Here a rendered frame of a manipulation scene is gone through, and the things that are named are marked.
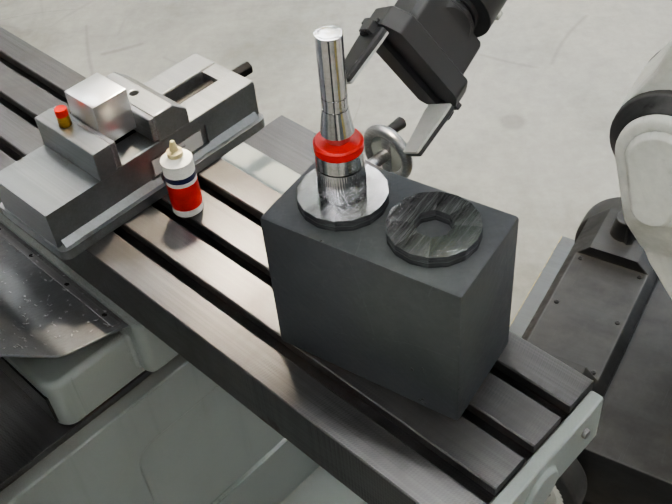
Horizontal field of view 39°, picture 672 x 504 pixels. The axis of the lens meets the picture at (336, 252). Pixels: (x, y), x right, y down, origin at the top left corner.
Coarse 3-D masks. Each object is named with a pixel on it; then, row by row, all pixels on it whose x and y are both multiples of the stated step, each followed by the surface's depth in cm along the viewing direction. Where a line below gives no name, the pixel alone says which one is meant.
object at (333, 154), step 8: (320, 136) 87; (352, 136) 86; (360, 136) 86; (320, 144) 86; (328, 144) 86; (344, 144) 86; (352, 144) 85; (360, 144) 86; (320, 152) 85; (328, 152) 85; (336, 152) 85; (344, 152) 85; (352, 152) 85; (360, 152) 86; (328, 160) 85; (336, 160) 85; (344, 160) 85
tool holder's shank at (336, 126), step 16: (320, 32) 78; (336, 32) 78; (320, 48) 78; (336, 48) 78; (320, 64) 80; (336, 64) 79; (320, 80) 81; (336, 80) 80; (320, 96) 83; (336, 96) 81; (336, 112) 83; (320, 128) 85; (336, 128) 84; (352, 128) 85; (336, 144) 85
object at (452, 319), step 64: (384, 192) 90; (448, 192) 91; (320, 256) 89; (384, 256) 86; (448, 256) 83; (512, 256) 91; (320, 320) 96; (384, 320) 90; (448, 320) 84; (384, 384) 97; (448, 384) 91
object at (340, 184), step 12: (360, 156) 86; (324, 168) 86; (336, 168) 86; (348, 168) 86; (360, 168) 87; (324, 180) 87; (336, 180) 87; (348, 180) 87; (360, 180) 88; (324, 192) 89; (336, 192) 88; (348, 192) 88; (360, 192) 89; (336, 204) 89; (348, 204) 89
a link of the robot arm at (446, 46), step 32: (416, 0) 87; (448, 0) 88; (480, 0) 88; (416, 32) 85; (448, 32) 88; (480, 32) 92; (416, 64) 88; (448, 64) 88; (416, 96) 93; (448, 96) 90
